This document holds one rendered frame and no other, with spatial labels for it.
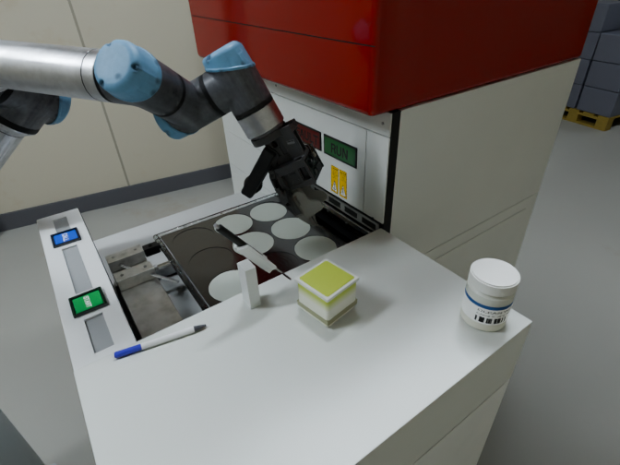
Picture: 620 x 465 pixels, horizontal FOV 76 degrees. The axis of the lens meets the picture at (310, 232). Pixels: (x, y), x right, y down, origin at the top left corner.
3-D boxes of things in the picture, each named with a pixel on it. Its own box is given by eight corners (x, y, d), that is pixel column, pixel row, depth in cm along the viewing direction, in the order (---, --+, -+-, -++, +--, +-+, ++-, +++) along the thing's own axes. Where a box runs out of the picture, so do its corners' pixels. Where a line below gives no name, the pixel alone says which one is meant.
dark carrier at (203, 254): (277, 196, 117) (277, 195, 116) (353, 252, 93) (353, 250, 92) (160, 238, 101) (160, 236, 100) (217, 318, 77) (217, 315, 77)
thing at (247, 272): (269, 285, 74) (262, 224, 66) (280, 297, 71) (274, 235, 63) (240, 299, 71) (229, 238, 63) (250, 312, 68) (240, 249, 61)
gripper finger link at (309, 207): (332, 227, 77) (310, 187, 74) (306, 234, 80) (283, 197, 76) (335, 218, 80) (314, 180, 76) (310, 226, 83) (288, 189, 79)
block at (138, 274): (152, 269, 92) (149, 259, 91) (157, 277, 90) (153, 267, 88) (116, 283, 89) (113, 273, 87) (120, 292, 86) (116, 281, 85)
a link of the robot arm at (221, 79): (202, 59, 70) (244, 34, 68) (236, 115, 75) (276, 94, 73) (190, 65, 63) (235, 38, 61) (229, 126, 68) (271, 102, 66)
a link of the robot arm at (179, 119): (129, 89, 65) (184, 54, 63) (171, 111, 76) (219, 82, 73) (145, 131, 64) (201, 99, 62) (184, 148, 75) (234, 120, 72)
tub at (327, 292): (327, 286, 73) (326, 256, 69) (358, 306, 68) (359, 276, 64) (296, 307, 69) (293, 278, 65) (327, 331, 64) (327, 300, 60)
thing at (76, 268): (96, 251, 110) (77, 207, 102) (159, 395, 72) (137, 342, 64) (58, 264, 105) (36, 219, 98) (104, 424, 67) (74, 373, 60)
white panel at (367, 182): (235, 166, 153) (219, 53, 131) (386, 274, 97) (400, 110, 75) (228, 168, 152) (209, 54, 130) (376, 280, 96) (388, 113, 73)
